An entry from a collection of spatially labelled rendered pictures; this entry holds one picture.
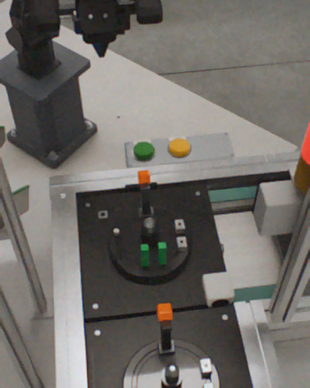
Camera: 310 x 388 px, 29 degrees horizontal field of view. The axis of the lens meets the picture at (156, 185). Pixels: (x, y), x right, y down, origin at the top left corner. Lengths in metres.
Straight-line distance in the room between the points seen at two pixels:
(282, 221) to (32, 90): 0.58
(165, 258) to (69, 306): 0.17
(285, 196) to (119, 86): 0.76
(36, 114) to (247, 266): 0.50
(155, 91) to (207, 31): 1.61
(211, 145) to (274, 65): 1.72
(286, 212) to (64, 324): 0.41
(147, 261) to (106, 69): 0.65
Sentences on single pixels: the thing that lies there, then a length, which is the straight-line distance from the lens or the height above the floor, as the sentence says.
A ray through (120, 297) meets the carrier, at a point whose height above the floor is 0.97.
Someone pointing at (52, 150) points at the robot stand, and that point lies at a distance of 1.27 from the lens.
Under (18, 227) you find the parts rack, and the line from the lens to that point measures 0.86.
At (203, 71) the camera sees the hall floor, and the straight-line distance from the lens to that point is 2.78.
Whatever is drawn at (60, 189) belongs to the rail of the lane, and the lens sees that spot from 1.11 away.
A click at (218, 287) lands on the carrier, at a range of 0.96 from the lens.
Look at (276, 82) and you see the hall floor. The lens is 2.77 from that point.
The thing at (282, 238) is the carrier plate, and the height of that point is 0.97.
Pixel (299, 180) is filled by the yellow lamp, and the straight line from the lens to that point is 0.73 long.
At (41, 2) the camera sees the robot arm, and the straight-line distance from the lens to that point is 0.90.
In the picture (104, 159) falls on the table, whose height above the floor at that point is 0.86.
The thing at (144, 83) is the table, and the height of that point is 0.86.
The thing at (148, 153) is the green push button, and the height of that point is 0.97.
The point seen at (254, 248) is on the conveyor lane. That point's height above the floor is 0.92.
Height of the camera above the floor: 1.83
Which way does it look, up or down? 52 degrees down
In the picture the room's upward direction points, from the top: straight up
